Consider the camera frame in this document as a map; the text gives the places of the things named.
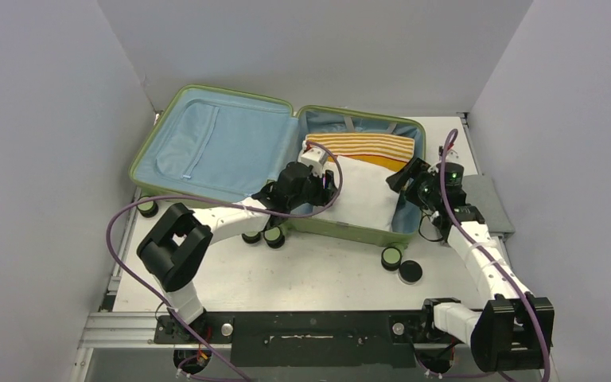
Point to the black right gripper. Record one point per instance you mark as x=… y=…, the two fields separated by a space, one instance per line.
x=410 y=176

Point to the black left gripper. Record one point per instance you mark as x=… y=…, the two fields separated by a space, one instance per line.
x=326 y=190

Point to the yellow striped towel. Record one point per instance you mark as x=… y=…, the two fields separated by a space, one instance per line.
x=390 y=151

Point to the white cloth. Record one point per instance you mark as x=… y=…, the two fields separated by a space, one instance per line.
x=365 y=199

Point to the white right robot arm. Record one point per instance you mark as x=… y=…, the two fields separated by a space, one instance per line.
x=514 y=328

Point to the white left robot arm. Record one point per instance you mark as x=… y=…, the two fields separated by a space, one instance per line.
x=175 y=247

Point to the green suitcase with blue lining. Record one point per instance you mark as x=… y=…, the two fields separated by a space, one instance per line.
x=225 y=145

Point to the middle right suitcase wheel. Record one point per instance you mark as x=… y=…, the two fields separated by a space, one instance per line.
x=274 y=237

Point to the grey folded cloth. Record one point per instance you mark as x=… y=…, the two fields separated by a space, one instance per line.
x=481 y=192

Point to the middle left suitcase wheel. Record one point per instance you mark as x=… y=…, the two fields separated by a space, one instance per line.
x=251 y=237

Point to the front green suitcase wheel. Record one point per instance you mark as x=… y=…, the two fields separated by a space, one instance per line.
x=391 y=258

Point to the front black suitcase wheel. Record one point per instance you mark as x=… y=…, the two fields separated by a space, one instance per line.
x=410 y=272

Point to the far left suitcase wheel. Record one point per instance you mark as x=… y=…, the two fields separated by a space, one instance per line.
x=147 y=207

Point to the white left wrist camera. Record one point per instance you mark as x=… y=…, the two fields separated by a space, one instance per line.
x=316 y=160

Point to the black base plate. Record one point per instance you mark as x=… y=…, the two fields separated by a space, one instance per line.
x=331 y=353

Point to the aluminium frame rail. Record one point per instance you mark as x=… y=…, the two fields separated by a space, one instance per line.
x=121 y=329

